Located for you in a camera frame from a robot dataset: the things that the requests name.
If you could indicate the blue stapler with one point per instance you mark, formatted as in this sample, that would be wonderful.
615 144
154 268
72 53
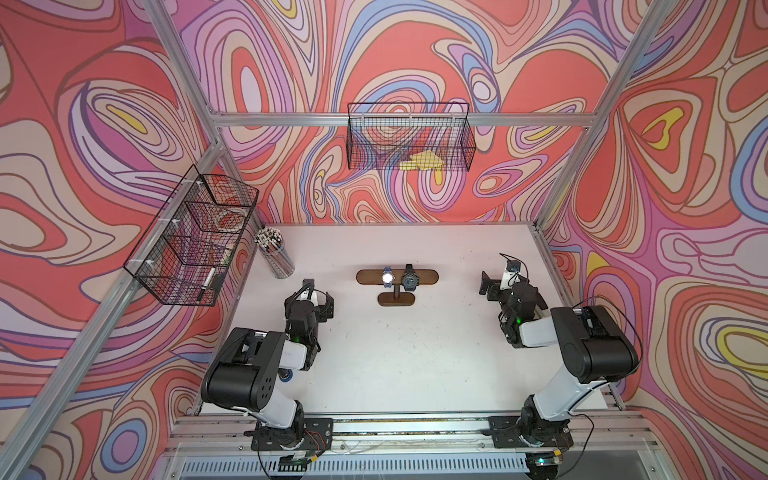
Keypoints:
285 375

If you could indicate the black wire basket back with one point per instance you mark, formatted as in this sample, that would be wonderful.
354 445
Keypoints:
381 134

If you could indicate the black wire basket left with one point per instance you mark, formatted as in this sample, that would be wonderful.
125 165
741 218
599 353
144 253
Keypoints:
198 227

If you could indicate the yellow paper in basket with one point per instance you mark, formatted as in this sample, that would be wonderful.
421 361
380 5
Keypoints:
422 161

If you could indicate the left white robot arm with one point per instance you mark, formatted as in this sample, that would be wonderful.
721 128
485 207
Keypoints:
244 374

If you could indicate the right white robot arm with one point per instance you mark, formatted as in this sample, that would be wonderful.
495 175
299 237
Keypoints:
594 351

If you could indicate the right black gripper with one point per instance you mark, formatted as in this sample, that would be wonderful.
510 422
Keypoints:
493 285

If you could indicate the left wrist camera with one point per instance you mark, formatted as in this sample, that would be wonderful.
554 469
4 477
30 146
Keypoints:
308 291

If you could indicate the black watch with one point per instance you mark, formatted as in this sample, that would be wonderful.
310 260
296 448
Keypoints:
410 279

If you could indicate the brown wooden watch stand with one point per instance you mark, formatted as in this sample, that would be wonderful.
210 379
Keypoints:
396 296

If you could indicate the white marker in basket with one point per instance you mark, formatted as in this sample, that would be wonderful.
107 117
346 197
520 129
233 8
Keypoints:
205 285

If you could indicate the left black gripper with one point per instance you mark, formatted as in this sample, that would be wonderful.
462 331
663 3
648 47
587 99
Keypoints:
324 311

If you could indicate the black wire basket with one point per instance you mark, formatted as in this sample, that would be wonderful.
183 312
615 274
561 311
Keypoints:
198 227
381 134

